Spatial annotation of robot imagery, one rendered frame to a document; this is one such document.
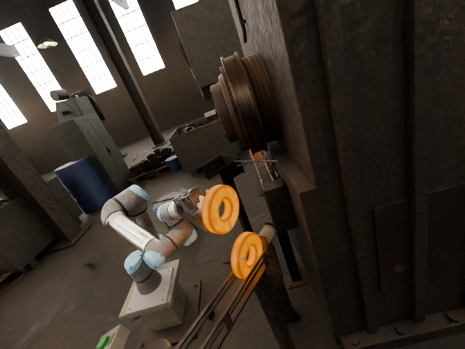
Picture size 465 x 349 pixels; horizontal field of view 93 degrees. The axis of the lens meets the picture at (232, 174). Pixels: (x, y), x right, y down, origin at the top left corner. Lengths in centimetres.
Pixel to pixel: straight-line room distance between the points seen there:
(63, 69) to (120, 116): 293
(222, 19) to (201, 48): 48
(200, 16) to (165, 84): 787
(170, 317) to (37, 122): 1346
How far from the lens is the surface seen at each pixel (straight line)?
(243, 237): 77
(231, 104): 93
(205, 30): 374
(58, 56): 1327
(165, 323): 171
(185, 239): 94
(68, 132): 452
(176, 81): 1131
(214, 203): 66
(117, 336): 104
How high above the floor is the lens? 126
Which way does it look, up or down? 23 degrees down
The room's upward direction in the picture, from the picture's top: 21 degrees counter-clockwise
